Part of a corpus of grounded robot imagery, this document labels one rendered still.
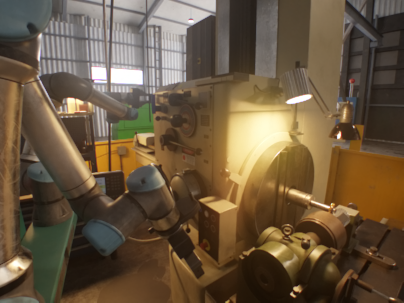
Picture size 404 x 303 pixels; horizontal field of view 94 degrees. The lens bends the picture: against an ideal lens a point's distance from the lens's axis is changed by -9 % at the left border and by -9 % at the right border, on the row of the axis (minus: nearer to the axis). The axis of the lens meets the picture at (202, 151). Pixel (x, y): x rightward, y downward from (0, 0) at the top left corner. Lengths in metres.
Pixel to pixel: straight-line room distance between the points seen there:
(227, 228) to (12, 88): 0.80
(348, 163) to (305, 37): 2.09
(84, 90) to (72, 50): 13.28
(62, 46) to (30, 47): 13.99
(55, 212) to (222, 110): 0.80
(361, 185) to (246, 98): 2.49
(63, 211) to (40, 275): 0.32
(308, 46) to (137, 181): 1.26
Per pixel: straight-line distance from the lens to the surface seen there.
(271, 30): 1.63
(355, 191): 3.26
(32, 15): 0.32
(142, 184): 0.44
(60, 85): 1.05
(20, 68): 0.33
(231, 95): 0.90
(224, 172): 0.86
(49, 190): 0.97
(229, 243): 0.96
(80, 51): 14.39
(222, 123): 0.90
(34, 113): 0.47
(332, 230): 1.00
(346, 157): 3.20
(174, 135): 1.22
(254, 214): 1.00
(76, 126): 2.80
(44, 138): 0.47
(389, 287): 1.30
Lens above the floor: 1.75
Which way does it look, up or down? 12 degrees down
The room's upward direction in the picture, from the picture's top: straight up
